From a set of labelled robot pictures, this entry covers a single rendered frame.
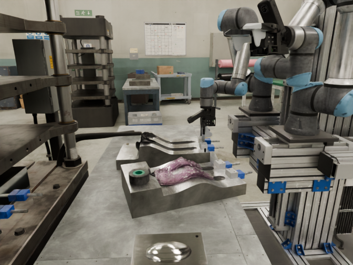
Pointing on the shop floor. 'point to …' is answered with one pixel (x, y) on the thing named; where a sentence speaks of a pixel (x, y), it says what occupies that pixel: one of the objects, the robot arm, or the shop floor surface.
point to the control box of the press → (27, 49)
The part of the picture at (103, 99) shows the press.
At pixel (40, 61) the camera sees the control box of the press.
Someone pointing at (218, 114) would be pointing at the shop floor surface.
